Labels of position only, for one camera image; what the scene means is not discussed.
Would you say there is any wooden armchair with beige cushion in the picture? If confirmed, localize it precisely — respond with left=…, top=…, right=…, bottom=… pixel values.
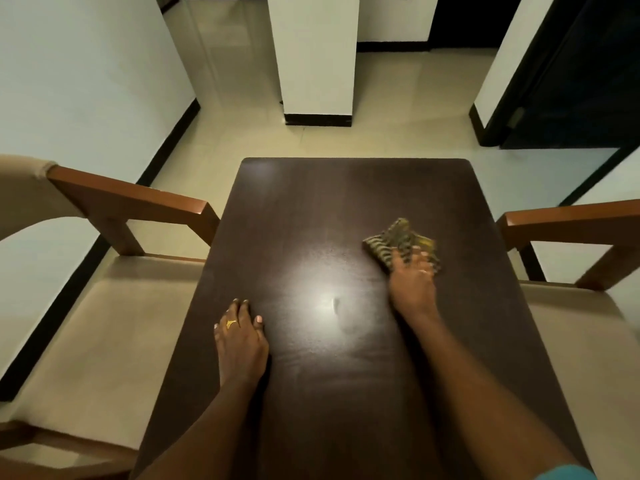
left=0, top=154, right=221, bottom=480
left=496, top=199, right=640, bottom=480

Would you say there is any person's left hand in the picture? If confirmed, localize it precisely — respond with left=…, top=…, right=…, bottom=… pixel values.
left=213, top=298, right=271, bottom=389

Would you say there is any green striped cleaning cloth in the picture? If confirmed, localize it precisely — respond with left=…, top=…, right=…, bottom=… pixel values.
left=362, top=218, right=445, bottom=277

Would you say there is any dark wooden door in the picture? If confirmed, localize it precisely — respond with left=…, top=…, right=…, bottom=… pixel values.
left=481, top=0, right=640, bottom=150

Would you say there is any person's right forearm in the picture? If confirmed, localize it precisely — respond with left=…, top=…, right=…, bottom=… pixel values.
left=399, top=313, right=583, bottom=480

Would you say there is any person's left forearm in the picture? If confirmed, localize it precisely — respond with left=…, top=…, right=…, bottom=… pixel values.
left=148, top=372, right=271, bottom=480

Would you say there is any teal sleeve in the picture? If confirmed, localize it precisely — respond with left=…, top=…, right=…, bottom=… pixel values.
left=533, top=464, right=599, bottom=480

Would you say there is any person's right hand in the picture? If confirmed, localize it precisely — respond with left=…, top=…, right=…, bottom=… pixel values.
left=387, top=247, right=441, bottom=321

